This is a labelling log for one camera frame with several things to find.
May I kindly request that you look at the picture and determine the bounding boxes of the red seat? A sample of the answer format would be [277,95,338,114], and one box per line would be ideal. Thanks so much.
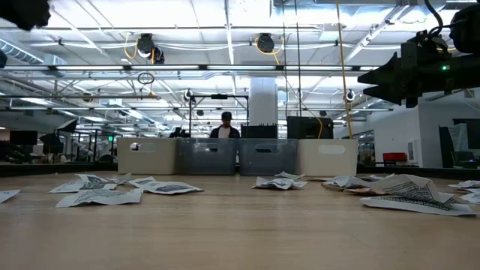
[382,151,408,164]

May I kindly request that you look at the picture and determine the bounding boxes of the black gantry frame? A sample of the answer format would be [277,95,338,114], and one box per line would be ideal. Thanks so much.
[188,94,251,139]

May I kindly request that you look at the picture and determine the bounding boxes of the long ceiling light strip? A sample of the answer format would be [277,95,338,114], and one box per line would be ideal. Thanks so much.
[0,64,380,73]

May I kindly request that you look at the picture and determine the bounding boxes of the white packet red print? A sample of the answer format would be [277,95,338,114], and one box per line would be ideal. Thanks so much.
[343,187,376,195]

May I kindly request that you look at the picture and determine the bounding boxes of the person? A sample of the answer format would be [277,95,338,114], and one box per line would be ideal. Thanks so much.
[208,111,241,139]

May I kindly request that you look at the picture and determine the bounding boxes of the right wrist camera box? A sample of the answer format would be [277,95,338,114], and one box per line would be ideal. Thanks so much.
[407,28,450,53]

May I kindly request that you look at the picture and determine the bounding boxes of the white structural column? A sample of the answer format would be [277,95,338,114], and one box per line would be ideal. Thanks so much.
[249,77,278,127]

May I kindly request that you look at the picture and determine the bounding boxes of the dark grey plastic bin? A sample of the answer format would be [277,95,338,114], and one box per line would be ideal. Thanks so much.
[176,137,239,176]
[238,138,299,176]

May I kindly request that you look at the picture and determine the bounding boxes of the black equipment box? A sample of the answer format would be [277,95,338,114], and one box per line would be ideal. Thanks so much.
[286,115,335,140]

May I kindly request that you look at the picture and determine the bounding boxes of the black softbox lamp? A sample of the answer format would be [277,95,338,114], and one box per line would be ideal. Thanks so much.
[55,118,79,134]

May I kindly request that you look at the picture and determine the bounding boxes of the black hanging cables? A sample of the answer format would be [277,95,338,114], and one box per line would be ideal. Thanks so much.
[280,0,303,118]

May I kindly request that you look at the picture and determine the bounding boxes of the yellow hanging cord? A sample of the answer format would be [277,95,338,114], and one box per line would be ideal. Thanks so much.
[335,0,354,140]

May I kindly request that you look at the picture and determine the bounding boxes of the dark equipment silhouette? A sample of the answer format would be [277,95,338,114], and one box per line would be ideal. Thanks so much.
[39,133,65,155]

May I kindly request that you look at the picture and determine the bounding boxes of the dark glass doorway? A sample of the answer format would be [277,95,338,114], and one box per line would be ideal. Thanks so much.
[438,118,480,169]

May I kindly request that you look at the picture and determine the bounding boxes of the translucent light grey bin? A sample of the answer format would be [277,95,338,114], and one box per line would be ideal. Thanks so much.
[117,137,178,176]

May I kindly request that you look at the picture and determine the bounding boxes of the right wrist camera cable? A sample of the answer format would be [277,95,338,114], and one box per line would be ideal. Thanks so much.
[423,0,451,38]

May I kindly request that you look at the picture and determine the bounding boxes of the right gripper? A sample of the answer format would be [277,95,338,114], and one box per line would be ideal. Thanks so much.
[358,40,443,109]

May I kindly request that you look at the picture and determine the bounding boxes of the white plastic bin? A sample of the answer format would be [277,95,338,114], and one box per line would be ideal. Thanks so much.
[298,139,359,177]

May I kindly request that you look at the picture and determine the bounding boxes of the black monitor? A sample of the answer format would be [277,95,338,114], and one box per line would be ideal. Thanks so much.
[9,130,38,146]

